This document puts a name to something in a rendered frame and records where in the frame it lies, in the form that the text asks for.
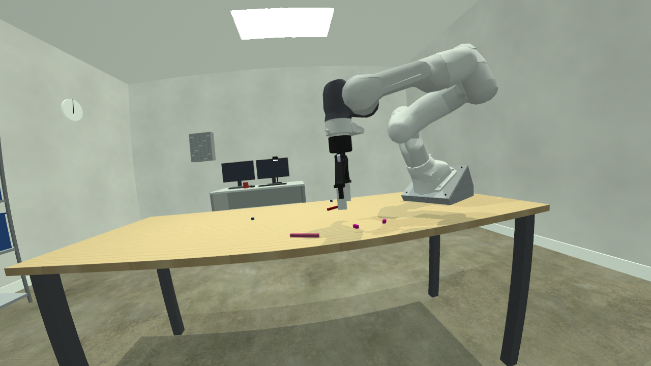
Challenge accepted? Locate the pink rod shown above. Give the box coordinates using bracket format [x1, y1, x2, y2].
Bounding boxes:
[290, 233, 319, 238]

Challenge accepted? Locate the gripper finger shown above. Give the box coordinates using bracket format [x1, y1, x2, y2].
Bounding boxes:
[334, 154, 347, 210]
[345, 156, 351, 201]

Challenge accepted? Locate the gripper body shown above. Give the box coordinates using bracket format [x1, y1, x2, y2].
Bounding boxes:
[328, 135, 352, 165]

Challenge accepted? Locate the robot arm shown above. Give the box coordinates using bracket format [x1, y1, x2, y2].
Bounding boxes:
[323, 44, 498, 195]

